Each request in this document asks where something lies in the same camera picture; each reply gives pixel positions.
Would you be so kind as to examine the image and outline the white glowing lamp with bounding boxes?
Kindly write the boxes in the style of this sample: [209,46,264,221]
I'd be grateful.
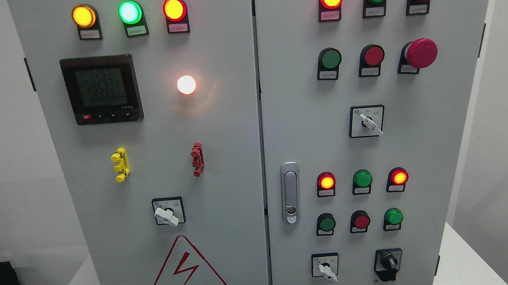
[176,75,197,95]

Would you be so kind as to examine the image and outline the red indicator light middle left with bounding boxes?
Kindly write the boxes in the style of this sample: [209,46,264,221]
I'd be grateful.
[317,171,336,198]

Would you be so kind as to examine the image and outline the green indicator light middle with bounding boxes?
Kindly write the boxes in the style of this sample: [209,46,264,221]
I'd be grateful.
[352,169,373,196]

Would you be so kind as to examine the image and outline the silver door handle lock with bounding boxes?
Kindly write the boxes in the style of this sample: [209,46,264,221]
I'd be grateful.
[280,161,299,225]

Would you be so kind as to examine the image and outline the red push button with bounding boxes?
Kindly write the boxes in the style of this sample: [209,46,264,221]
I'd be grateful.
[350,210,371,234]
[358,44,385,78]

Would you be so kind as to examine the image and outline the digital power meter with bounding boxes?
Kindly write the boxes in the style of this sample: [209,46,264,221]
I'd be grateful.
[60,54,144,125]

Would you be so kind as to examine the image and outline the red indicator light middle right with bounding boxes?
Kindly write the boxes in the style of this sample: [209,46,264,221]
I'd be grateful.
[386,167,409,193]

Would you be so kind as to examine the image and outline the green push button lower left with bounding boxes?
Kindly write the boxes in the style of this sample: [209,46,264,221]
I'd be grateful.
[316,212,337,236]

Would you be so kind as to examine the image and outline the red push button lower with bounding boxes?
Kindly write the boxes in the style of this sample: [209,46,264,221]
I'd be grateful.
[350,210,371,234]

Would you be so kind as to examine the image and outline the red ringed indicator light left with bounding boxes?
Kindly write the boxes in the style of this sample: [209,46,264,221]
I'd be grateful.
[163,0,190,34]

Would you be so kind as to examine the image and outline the white selector switch left door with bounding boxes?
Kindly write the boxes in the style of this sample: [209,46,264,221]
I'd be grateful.
[151,196,186,227]

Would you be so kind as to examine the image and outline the green push button lower right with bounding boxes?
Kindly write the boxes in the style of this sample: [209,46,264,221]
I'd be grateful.
[383,208,404,231]

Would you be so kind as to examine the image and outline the yellow indicator light top left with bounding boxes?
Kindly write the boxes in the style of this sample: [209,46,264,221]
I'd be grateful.
[71,4,102,40]

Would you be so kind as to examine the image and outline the grey cabinet left door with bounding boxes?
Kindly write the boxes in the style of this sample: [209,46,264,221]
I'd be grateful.
[8,0,269,285]

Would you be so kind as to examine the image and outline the green push button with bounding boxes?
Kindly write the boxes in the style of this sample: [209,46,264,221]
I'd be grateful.
[316,212,337,236]
[317,47,342,81]
[383,208,404,231]

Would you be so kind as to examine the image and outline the red push button upper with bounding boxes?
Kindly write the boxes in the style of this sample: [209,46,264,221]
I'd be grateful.
[358,44,385,78]

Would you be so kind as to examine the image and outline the green push button upper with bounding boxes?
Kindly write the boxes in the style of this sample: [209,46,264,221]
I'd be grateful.
[317,47,342,81]

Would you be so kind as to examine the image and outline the white selector switch lower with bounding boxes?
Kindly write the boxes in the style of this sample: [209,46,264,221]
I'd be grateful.
[311,252,339,282]

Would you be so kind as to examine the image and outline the grey cabinet right door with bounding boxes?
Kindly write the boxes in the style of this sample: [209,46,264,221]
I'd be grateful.
[255,0,488,285]

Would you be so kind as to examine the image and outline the red emergency stop button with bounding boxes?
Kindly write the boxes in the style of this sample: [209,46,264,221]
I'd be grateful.
[397,37,438,74]

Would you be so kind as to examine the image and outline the green lit indicator light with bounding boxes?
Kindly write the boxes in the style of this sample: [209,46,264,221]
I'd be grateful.
[118,0,149,38]

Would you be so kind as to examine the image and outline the white selector switch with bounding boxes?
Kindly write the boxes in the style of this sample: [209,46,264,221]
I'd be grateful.
[311,252,339,282]
[349,104,385,138]

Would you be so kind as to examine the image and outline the white selector switch upper right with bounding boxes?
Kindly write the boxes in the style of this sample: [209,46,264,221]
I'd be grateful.
[349,104,385,138]

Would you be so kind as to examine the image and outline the red terminal connector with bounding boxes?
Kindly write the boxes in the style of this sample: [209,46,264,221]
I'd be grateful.
[190,142,205,177]

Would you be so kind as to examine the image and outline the red indicator light right top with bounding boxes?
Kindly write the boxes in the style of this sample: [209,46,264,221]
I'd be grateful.
[318,0,343,22]

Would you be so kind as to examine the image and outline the red warning triangle sticker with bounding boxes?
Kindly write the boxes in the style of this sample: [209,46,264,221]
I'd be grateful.
[153,235,227,285]

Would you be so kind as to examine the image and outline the black knob selector switch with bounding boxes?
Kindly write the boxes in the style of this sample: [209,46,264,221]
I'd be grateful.
[373,248,403,282]

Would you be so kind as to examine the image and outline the grey cabinet door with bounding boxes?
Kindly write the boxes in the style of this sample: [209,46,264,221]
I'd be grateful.
[255,0,488,285]
[8,0,269,285]

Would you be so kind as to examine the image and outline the yellow terminal connector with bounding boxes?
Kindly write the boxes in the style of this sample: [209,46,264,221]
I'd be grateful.
[110,146,130,183]

